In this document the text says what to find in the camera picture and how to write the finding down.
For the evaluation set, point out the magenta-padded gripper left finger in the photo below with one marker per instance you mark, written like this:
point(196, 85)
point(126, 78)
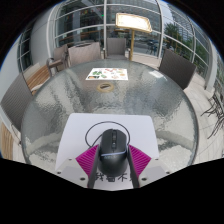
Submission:
point(88, 160)

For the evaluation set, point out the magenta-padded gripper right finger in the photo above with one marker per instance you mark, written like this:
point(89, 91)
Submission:
point(140, 160)

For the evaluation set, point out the black computer mouse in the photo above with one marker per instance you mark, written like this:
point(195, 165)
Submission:
point(113, 153)

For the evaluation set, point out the white printed mouse pad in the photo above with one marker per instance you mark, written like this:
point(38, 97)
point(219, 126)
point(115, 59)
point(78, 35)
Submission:
point(80, 133)

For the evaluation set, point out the wooden slatted bench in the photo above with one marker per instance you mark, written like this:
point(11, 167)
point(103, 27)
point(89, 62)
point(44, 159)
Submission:
point(38, 76)
point(6, 141)

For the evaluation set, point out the laminated picture menu card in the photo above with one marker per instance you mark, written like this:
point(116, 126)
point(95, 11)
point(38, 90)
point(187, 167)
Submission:
point(106, 74)

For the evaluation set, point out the dark metal bistro table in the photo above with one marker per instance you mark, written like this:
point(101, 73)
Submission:
point(215, 113)

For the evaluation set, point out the gold menu stand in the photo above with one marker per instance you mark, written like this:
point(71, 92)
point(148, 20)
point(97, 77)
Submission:
point(133, 22)

